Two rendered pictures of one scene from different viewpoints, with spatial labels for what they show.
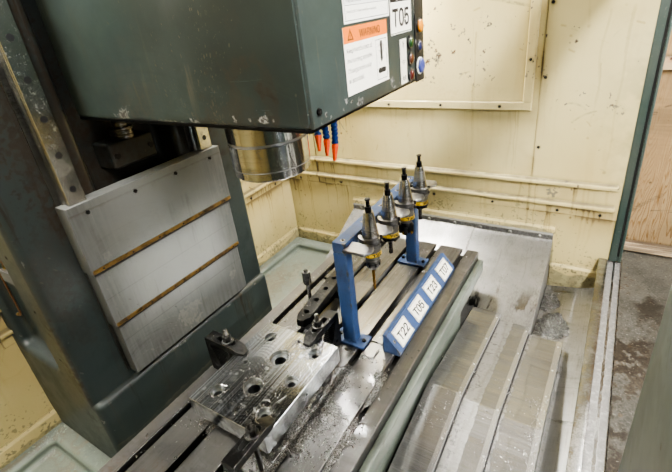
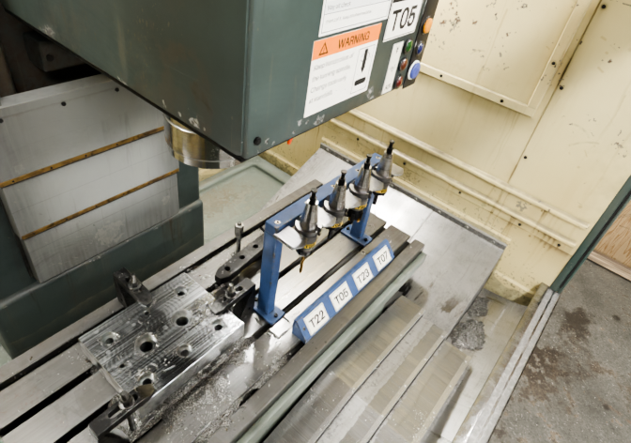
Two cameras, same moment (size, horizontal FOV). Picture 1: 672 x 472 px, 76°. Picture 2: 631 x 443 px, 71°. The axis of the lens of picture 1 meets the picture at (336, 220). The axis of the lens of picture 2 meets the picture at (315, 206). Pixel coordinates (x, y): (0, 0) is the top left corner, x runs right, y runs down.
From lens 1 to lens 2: 0.24 m
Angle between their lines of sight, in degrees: 12
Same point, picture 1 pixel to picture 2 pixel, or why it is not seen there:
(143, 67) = not seen: outside the picture
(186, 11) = not seen: outside the picture
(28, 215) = not seen: outside the picture
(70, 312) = not seen: outside the picture
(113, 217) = (32, 129)
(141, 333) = (49, 247)
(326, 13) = (295, 26)
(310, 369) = (207, 342)
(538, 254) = (484, 261)
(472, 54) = (494, 33)
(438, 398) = (330, 388)
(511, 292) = (443, 291)
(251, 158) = (182, 139)
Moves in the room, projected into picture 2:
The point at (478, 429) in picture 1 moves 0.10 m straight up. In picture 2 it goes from (357, 430) to (365, 411)
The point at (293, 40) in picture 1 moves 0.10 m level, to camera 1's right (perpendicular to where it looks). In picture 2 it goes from (239, 59) to (330, 74)
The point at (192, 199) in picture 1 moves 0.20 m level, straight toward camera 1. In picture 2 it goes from (132, 119) to (128, 163)
